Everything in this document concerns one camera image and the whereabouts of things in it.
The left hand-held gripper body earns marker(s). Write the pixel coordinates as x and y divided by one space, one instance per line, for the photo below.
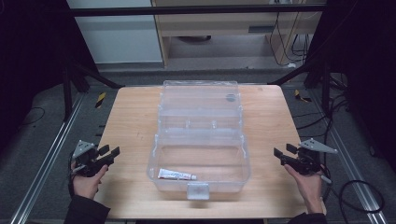
85 158

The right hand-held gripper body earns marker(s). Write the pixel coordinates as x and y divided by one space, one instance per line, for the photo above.
306 158

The person's left hand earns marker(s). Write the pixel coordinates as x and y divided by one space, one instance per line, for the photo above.
87 183

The person's right hand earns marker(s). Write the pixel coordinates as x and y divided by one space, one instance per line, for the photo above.
306 186

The yellow black striped tape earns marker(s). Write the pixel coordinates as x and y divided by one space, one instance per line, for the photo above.
100 100
300 96

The white ointment tube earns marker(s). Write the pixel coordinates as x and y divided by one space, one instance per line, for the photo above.
176 175

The clear plastic storage box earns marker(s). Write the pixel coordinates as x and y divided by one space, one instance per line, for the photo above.
199 140

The dark curtain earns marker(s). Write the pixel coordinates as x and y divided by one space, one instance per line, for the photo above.
31 62
364 77

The white cabinet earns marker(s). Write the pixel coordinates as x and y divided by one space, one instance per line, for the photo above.
118 37

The light wooden desk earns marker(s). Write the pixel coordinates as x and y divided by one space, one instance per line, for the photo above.
224 25

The black metal crossbar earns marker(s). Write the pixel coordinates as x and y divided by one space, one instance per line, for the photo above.
193 10

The aluminium floor rail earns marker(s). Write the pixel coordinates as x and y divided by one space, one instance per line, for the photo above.
46 161
351 165

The black metal frame stand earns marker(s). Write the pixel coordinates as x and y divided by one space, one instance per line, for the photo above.
74 81
314 77

